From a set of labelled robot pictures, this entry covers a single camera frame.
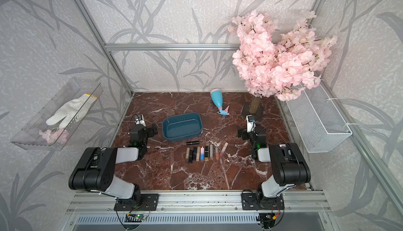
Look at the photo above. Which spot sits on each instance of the light pink lipstick tube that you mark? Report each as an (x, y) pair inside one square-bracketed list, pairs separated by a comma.
[(223, 149)]

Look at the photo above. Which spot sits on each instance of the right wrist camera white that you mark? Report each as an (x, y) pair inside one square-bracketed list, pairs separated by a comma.
[(250, 123)]

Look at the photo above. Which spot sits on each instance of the white cotton glove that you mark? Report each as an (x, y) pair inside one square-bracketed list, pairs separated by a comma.
[(72, 111)]

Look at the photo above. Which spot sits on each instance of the black lipstick lying sideways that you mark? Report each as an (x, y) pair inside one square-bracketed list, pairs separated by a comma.
[(192, 143)]

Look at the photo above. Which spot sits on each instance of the rose lipstick tube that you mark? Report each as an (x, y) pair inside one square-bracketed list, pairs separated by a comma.
[(217, 153)]

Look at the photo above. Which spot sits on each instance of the right circuit board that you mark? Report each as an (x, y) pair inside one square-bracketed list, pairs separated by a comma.
[(266, 220)]

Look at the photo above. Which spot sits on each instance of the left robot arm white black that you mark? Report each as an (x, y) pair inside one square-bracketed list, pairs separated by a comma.
[(96, 168)]

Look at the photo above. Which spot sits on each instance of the tan lipstick tube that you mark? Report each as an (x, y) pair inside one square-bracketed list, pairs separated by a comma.
[(198, 154)]

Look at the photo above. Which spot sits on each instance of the teal plastic storage box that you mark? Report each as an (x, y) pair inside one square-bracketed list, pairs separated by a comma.
[(182, 127)]

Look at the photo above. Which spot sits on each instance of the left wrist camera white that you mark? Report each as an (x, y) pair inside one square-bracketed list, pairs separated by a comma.
[(139, 120)]

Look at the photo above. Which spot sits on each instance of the blue pink lipstick tube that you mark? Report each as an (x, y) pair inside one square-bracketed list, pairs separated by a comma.
[(202, 153)]

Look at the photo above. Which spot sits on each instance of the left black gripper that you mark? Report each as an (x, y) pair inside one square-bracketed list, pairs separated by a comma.
[(150, 133)]

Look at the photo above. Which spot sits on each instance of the pink artificial blossom tree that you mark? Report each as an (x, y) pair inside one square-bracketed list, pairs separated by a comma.
[(284, 69)]

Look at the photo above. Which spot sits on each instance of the silver lipstick tube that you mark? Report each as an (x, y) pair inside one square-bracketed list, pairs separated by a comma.
[(211, 152)]

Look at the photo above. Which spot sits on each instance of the clear acrylic wall shelf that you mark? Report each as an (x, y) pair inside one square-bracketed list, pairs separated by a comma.
[(51, 128)]

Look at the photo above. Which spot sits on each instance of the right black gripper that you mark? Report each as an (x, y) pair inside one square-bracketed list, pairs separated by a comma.
[(244, 132)]

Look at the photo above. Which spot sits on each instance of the circuit board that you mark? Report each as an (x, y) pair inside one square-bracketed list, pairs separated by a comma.
[(135, 218), (266, 220)]

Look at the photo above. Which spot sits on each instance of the beige lipstick tube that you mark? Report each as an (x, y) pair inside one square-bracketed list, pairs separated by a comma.
[(187, 153)]

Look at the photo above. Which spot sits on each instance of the aluminium front rail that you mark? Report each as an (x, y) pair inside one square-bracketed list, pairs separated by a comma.
[(293, 201)]

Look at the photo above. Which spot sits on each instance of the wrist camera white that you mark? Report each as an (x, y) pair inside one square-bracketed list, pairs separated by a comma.
[(250, 123), (139, 120)]

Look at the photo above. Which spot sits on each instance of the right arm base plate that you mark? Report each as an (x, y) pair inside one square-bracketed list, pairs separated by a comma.
[(256, 201)]

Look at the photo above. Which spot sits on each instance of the pink flower on shelf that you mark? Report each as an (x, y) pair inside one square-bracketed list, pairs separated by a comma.
[(55, 135)]

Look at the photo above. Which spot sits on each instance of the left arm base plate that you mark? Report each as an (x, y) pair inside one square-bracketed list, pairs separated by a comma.
[(146, 202)]

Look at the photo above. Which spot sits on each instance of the left circuit board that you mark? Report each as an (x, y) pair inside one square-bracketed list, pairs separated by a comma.
[(135, 218)]

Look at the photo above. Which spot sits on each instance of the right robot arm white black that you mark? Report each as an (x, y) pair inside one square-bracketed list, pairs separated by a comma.
[(289, 168)]

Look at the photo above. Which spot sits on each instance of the white wire mesh basket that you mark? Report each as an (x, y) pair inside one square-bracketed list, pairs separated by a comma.
[(319, 122)]

